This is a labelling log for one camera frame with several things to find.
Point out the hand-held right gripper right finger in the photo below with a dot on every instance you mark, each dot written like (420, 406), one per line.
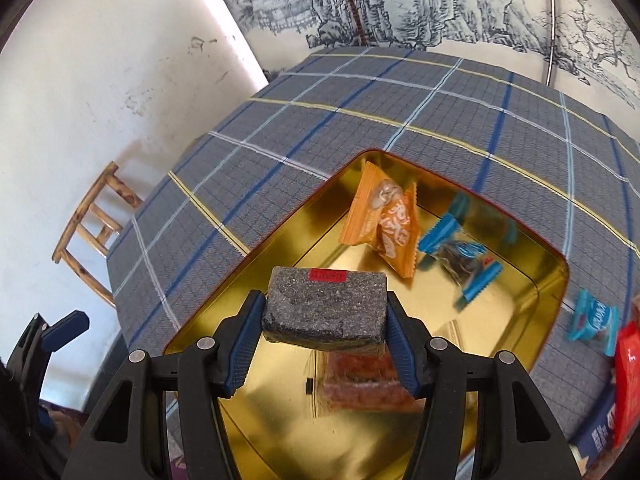
(401, 355)

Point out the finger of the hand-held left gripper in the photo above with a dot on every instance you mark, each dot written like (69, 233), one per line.
(66, 331)

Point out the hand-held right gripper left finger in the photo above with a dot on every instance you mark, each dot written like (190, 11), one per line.
(244, 347)

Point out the black sesame snack block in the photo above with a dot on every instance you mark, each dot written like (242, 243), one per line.
(325, 307)

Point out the gold and red tin box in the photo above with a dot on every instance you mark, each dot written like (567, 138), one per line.
(300, 240)

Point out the blue snack packet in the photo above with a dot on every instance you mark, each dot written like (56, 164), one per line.
(595, 321)

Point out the red snack packet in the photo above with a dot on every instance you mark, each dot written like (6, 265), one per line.
(628, 380)

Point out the orange snack packet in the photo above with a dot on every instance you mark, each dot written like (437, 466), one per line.
(398, 240)
(361, 210)

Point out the clear packet with blue ends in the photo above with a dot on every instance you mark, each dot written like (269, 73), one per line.
(460, 256)

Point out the wooden chair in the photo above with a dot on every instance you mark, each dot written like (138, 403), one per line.
(95, 210)

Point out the dark blue box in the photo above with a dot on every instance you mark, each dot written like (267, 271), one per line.
(595, 440)

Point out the thin metal pole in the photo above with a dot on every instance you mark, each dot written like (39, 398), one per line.
(551, 20)

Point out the ink landscape wall painting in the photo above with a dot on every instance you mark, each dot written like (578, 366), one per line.
(425, 0)

